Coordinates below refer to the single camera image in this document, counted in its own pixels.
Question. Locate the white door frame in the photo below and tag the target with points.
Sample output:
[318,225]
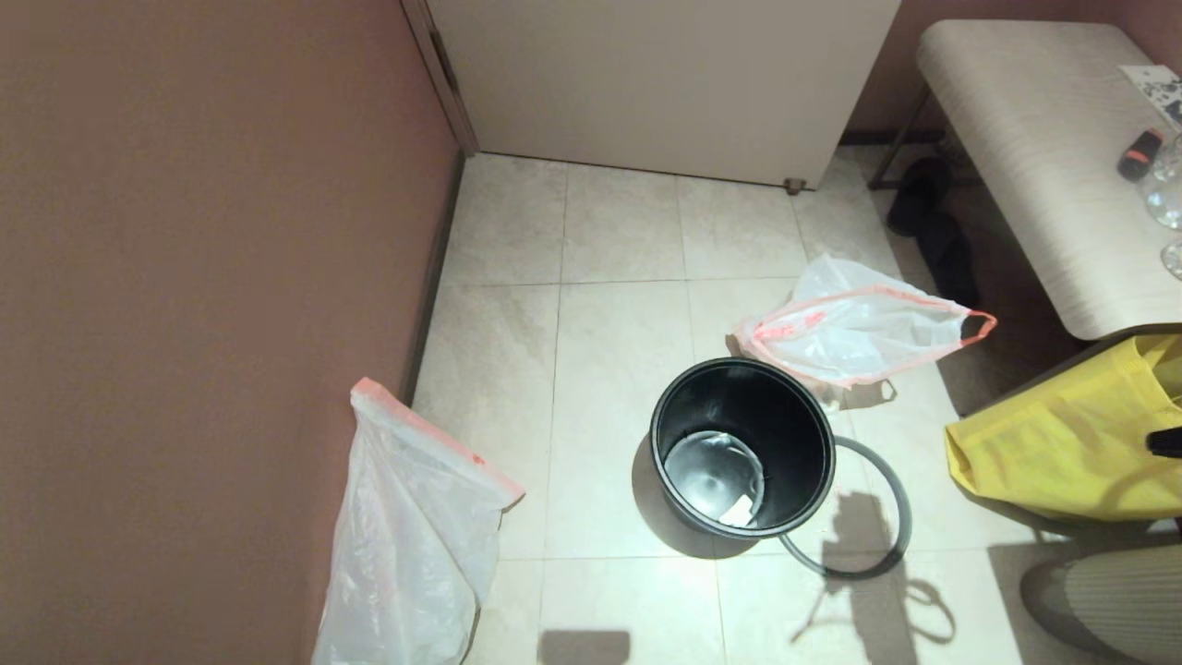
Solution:
[439,65]

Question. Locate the thin metal bench leg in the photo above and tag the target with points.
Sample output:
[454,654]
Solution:
[900,139]

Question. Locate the black slipper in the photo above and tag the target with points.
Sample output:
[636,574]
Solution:
[951,263]
[914,199]

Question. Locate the clear glass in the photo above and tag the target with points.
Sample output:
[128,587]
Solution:
[1175,259]
[1167,189]

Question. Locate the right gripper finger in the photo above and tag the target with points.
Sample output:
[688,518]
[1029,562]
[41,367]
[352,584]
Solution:
[1167,443]

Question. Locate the white blue printed card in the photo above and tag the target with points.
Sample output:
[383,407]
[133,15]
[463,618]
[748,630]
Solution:
[1159,88]

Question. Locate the white paper scrap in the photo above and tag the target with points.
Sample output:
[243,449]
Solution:
[739,510]

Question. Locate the grey ribbed cushion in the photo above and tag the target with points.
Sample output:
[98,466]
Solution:
[1108,600]

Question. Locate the clear plastic bag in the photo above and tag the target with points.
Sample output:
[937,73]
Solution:
[850,332]

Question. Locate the white door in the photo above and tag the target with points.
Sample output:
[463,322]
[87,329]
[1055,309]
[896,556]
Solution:
[665,83]

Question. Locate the beige wood grain bench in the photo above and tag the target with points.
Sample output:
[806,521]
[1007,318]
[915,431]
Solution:
[1043,157]

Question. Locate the small metal door stopper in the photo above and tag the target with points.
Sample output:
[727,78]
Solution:
[792,187]

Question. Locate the black round trash bin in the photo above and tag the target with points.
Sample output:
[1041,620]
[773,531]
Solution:
[794,434]

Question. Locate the small black red object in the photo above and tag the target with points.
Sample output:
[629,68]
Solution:
[1139,155]

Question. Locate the yellow fabric bag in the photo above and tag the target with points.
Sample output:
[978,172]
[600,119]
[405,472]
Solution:
[1062,453]

